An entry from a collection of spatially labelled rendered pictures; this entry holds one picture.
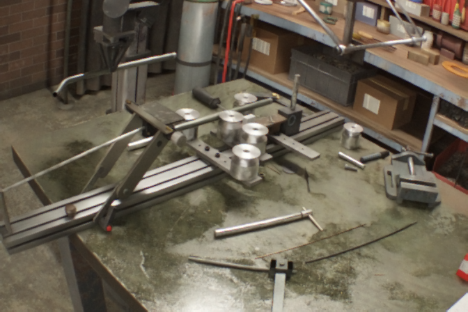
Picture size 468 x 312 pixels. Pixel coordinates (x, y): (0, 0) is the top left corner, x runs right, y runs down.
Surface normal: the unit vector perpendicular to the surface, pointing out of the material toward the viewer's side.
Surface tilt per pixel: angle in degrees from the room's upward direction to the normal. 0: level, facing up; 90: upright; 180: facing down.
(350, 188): 0
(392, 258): 0
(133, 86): 90
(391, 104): 91
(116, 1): 90
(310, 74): 90
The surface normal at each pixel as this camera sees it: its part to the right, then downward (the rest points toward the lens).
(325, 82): -0.71, 0.24
